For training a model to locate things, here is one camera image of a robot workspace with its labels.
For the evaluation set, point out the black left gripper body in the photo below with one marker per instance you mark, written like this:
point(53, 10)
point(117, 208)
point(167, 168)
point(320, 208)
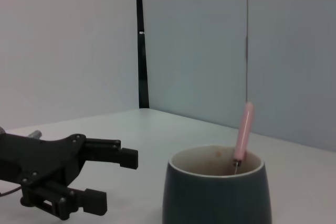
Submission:
point(39, 158)

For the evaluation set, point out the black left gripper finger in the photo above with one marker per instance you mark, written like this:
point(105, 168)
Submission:
point(92, 201)
point(126, 158)

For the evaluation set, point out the dark grey ceramic cup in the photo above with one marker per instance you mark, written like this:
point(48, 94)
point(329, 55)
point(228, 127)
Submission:
point(210, 197)

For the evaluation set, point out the black vertical wall strip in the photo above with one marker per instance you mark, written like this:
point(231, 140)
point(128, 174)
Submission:
point(143, 64)

